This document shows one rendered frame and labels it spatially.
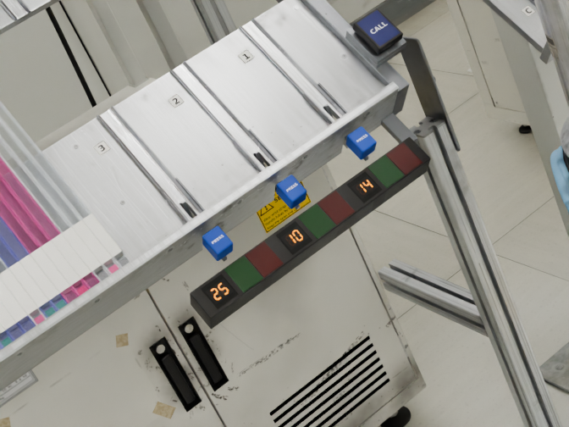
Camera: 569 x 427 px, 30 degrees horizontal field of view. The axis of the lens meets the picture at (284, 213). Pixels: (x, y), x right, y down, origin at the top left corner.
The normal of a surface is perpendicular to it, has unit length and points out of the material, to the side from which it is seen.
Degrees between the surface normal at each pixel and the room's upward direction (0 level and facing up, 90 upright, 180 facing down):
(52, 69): 90
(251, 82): 43
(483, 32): 90
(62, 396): 90
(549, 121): 90
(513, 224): 0
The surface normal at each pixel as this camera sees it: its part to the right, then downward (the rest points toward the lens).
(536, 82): -0.77, 0.55
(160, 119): 0.05, -0.45
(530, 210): -0.39, -0.81
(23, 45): 0.50, 0.21
